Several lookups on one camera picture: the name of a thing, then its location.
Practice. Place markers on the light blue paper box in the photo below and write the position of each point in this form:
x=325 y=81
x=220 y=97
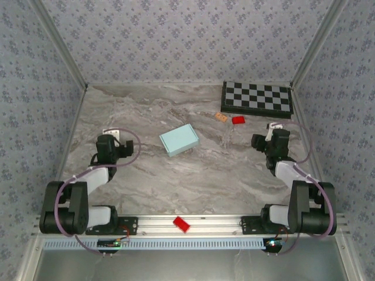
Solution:
x=178 y=140

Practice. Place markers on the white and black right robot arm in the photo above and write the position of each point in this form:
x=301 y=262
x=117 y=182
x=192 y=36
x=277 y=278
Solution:
x=288 y=172

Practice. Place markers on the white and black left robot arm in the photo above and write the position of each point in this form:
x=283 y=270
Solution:
x=98 y=178

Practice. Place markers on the small red block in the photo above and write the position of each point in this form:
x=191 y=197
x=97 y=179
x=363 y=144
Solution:
x=238 y=120

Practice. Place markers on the black and grey chessboard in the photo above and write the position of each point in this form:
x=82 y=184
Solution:
x=257 y=96

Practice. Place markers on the small orange block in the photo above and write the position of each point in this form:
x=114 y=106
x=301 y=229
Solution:
x=220 y=117

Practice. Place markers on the large red block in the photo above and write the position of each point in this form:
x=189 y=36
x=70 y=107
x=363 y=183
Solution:
x=181 y=224

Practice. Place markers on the grey metal panel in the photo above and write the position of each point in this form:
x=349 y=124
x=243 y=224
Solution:
x=187 y=266

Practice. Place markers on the aluminium side rail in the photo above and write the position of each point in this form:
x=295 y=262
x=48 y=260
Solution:
x=302 y=117
x=75 y=117

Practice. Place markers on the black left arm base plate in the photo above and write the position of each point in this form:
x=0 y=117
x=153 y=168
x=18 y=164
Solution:
x=132 y=225

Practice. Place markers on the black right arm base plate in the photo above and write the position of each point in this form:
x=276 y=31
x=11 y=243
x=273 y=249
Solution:
x=249 y=225

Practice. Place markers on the wide aluminium mounting rail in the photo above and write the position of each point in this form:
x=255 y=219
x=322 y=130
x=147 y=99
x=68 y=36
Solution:
x=216 y=225

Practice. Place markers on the aluminium corner post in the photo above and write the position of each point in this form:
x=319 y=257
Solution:
x=317 y=44
x=60 y=44

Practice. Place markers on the aluminium frame leg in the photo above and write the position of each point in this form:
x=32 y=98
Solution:
x=348 y=260
x=29 y=260

